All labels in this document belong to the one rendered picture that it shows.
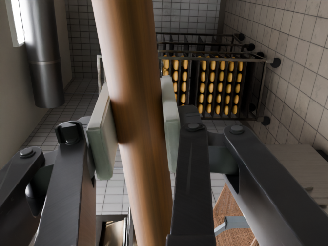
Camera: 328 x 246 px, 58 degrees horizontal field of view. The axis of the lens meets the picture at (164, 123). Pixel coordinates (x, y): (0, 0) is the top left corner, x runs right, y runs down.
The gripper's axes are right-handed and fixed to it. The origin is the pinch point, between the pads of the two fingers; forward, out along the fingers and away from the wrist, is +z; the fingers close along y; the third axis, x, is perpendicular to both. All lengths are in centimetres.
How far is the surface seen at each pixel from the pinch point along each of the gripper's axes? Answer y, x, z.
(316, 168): 97, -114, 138
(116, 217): -40, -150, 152
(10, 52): -134, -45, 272
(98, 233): -51, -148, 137
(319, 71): 125, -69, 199
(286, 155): 84, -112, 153
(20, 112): -142, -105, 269
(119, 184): -41, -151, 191
